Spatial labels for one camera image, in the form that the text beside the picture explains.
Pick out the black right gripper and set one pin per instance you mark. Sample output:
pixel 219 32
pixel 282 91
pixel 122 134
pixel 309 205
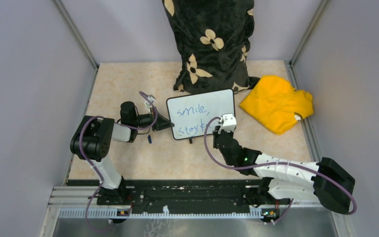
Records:
pixel 216 134

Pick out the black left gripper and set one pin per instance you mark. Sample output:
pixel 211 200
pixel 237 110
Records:
pixel 165 123

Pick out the small whiteboard black frame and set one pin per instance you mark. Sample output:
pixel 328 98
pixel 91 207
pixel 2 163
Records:
pixel 191 113

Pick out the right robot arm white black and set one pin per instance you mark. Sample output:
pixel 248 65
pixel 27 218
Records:
pixel 325 182

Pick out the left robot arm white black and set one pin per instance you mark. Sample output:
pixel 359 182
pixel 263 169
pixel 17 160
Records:
pixel 91 142

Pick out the yellow folded garment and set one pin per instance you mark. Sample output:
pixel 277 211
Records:
pixel 277 105

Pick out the black floral plush blanket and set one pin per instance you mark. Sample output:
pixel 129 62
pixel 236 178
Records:
pixel 212 38

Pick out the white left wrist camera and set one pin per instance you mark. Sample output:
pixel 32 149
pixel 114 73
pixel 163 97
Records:
pixel 149 100

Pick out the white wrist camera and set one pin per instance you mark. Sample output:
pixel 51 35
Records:
pixel 149 100
pixel 227 123

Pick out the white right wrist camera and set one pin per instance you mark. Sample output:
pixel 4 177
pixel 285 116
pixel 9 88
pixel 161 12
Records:
pixel 227 123

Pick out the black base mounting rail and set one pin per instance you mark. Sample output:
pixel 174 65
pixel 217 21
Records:
pixel 193 199

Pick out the left aluminium frame post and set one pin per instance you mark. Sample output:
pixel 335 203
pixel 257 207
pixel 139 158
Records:
pixel 69 23

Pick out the aluminium frame post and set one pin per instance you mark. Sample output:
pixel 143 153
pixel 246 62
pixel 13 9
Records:
pixel 310 29
pixel 69 23

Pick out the right aluminium frame post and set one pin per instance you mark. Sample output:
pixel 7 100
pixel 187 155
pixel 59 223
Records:
pixel 310 29

